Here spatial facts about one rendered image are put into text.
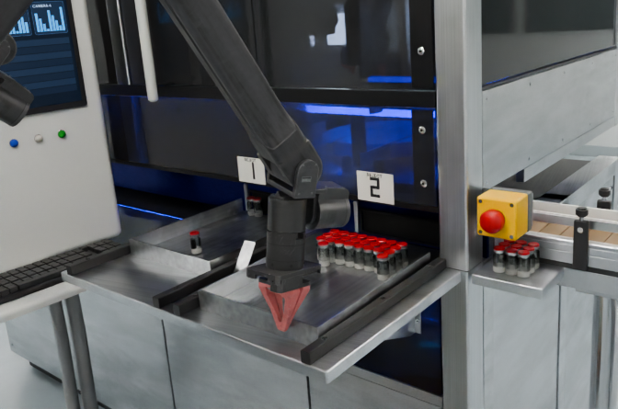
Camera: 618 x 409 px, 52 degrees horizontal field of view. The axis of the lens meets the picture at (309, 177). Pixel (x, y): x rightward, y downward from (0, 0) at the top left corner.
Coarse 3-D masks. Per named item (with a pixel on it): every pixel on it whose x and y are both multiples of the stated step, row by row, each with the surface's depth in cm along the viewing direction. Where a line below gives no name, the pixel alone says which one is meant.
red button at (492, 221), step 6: (486, 210) 108; (492, 210) 108; (480, 216) 109; (486, 216) 107; (492, 216) 107; (498, 216) 107; (480, 222) 109; (486, 222) 108; (492, 222) 107; (498, 222) 106; (504, 222) 108; (486, 228) 108; (492, 228) 107; (498, 228) 107
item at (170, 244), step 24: (192, 216) 151; (216, 216) 157; (240, 216) 159; (264, 216) 158; (144, 240) 141; (168, 240) 146; (216, 240) 143; (240, 240) 142; (264, 240) 133; (168, 264) 131; (192, 264) 126; (216, 264) 123
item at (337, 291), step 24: (312, 240) 132; (336, 264) 125; (408, 264) 122; (216, 288) 112; (240, 288) 117; (312, 288) 115; (336, 288) 114; (360, 288) 113; (384, 288) 107; (216, 312) 108; (240, 312) 103; (264, 312) 100; (312, 312) 105; (336, 312) 105; (288, 336) 98; (312, 336) 94
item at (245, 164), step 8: (240, 160) 148; (248, 160) 146; (256, 160) 145; (240, 168) 149; (248, 168) 147; (256, 168) 145; (264, 168) 144; (240, 176) 149; (248, 176) 147; (256, 176) 146; (264, 176) 144; (264, 184) 145
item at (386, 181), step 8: (360, 176) 127; (368, 176) 125; (376, 176) 124; (384, 176) 123; (392, 176) 122; (360, 184) 127; (368, 184) 126; (376, 184) 125; (384, 184) 123; (392, 184) 122; (360, 192) 128; (368, 192) 126; (376, 192) 125; (384, 192) 124; (392, 192) 123; (368, 200) 127; (376, 200) 126; (384, 200) 124; (392, 200) 123
